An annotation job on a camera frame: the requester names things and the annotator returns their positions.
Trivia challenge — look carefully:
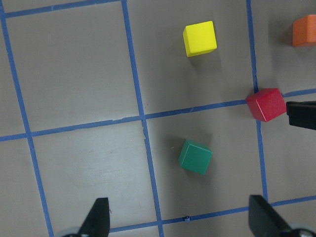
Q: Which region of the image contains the orange wooden block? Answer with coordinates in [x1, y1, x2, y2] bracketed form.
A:
[292, 14, 316, 47]

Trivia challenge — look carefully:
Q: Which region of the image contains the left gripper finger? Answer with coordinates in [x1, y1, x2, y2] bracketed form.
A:
[286, 101, 316, 130]

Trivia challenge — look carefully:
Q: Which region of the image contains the yellow wooden block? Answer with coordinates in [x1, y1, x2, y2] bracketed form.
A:
[183, 21, 217, 57]

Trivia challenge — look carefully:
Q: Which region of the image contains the green wooden block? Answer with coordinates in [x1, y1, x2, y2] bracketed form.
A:
[178, 139, 213, 175]

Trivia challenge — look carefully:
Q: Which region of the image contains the left gripper camera finger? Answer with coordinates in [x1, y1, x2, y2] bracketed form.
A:
[248, 195, 293, 237]
[78, 197, 110, 237]

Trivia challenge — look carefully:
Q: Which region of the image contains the red wooden block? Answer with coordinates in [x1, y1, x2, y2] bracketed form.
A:
[246, 88, 286, 122]

